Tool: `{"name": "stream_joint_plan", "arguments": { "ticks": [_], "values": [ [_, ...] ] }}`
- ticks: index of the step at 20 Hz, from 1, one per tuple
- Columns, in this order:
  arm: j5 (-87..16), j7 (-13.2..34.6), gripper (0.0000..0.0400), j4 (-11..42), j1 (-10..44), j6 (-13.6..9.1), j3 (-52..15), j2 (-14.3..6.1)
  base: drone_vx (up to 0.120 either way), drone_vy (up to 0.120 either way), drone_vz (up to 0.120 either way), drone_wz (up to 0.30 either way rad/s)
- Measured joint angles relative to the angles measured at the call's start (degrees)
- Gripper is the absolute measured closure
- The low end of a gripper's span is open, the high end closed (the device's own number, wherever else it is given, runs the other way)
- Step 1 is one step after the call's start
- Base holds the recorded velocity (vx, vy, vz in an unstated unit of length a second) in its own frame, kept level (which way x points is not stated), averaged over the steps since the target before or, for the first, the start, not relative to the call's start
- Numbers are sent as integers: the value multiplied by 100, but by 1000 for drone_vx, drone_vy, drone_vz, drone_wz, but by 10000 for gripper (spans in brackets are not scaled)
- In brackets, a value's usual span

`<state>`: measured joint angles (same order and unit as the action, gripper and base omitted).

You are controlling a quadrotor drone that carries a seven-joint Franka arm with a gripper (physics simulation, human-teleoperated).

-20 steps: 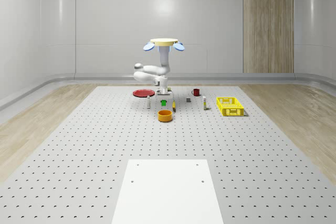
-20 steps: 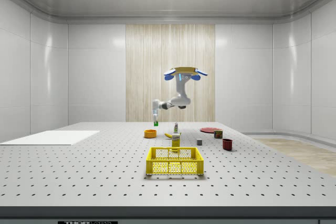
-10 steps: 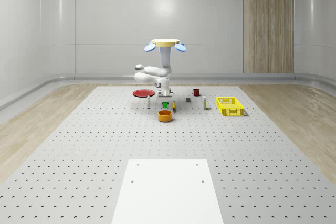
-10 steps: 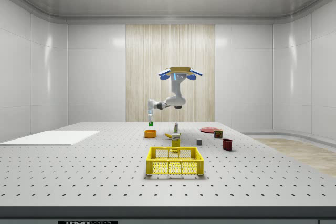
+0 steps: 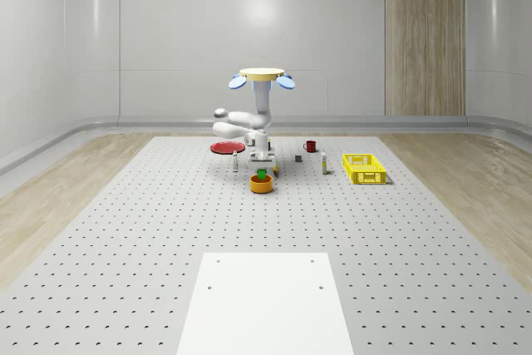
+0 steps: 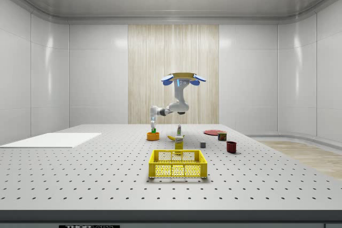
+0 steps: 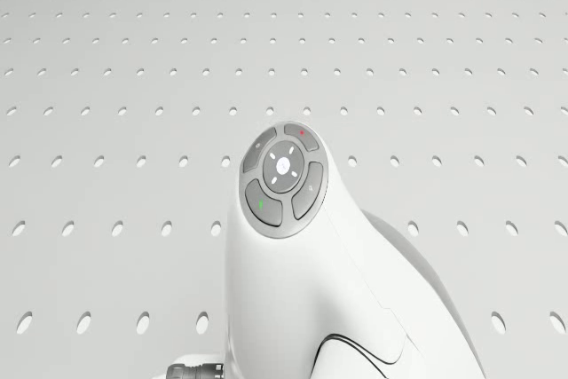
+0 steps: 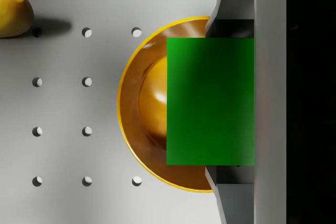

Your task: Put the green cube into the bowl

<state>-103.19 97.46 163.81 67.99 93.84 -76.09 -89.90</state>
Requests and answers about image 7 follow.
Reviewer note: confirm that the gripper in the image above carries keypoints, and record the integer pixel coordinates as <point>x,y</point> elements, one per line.
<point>199,370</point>

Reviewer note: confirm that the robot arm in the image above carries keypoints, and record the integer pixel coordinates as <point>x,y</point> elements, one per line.
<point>302,286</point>

